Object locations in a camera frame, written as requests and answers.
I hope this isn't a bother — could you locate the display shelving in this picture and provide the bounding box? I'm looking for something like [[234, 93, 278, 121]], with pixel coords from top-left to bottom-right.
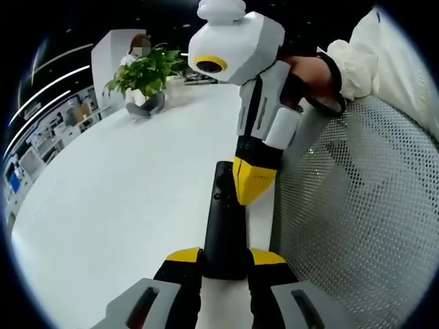
[[3, 85, 112, 210]]

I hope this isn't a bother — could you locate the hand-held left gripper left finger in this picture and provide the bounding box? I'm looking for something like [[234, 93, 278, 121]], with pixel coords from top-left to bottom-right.
[[91, 246, 204, 329]]

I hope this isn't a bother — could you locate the dark grey curved headset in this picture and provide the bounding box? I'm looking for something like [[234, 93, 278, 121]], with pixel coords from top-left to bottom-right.
[[125, 93, 167, 118]]

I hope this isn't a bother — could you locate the black remote control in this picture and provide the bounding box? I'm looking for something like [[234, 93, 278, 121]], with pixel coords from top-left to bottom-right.
[[203, 160, 248, 280]]

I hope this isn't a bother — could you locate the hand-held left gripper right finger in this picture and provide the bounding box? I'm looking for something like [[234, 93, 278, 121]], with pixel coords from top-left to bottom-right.
[[247, 247, 347, 329]]

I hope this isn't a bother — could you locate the grey mesh office chair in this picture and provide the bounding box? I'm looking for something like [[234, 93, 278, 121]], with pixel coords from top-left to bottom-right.
[[270, 95, 439, 329]]

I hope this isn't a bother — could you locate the person's right hand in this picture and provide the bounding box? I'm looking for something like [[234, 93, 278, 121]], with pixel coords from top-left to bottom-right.
[[279, 51, 347, 116]]

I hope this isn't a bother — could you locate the white plant pot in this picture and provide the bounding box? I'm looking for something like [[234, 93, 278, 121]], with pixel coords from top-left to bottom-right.
[[124, 87, 149, 108]]

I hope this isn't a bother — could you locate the green potted plant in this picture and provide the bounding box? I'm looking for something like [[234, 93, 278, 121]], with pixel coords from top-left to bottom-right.
[[104, 42, 189, 101]]

